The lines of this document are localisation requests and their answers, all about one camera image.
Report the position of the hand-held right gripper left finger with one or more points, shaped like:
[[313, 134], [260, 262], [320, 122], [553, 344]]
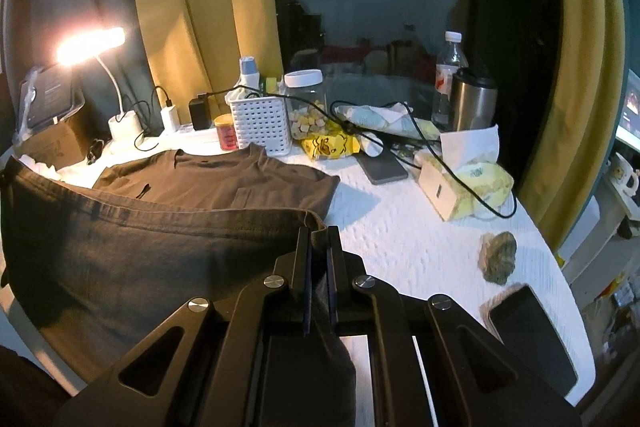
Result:
[[302, 267]]

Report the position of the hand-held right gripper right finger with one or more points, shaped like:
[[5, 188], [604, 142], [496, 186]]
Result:
[[334, 277]]

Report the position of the brown T-shirt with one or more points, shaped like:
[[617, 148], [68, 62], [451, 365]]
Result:
[[150, 257]]

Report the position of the dark smartphone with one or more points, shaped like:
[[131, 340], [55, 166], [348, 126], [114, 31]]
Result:
[[382, 168], [530, 322]]

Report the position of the yellow snack packet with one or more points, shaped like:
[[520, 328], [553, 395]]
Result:
[[327, 147]]

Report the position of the white perforated basket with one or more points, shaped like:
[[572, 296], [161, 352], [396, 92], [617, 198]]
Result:
[[260, 127]]

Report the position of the red candle jar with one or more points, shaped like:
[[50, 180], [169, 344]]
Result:
[[226, 134]]

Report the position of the grey rock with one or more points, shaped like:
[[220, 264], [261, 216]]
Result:
[[497, 257]]

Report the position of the white crumpled cloth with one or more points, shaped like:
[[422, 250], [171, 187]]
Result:
[[375, 114]]

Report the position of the yellow tissue pack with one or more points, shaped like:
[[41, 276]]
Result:
[[487, 181]]

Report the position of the black charger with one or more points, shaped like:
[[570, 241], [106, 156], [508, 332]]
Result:
[[200, 114]]

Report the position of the crumpled tissue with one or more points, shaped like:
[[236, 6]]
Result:
[[235, 94]]

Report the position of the clear jar with white lid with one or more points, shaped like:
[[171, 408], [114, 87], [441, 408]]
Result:
[[305, 79]]

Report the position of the white charger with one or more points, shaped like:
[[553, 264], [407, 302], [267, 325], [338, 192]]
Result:
[[170, 119]]

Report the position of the steel tumbler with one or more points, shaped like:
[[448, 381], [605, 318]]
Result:
[[475, 107]]

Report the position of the white desk lamp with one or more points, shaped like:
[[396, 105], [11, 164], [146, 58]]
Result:
[[125, 127]]

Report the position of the clear water bottle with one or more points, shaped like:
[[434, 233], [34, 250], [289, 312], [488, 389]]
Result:
[[447, 72]]

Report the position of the cardboard box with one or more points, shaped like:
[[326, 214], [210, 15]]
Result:
[[65, 142]]

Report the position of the yellow curtain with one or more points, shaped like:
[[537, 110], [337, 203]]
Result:
[[575, 82], [200, 7]]

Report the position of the white garment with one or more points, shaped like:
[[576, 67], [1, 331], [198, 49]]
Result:
[[40, 167]]

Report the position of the dark tablet in plastic wrap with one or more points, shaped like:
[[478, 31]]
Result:
[[50, 94]]

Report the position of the white mug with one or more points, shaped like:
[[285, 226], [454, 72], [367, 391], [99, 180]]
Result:
[[625, 172]]

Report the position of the computer monitor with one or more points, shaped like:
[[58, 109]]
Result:
[[632, 112]]

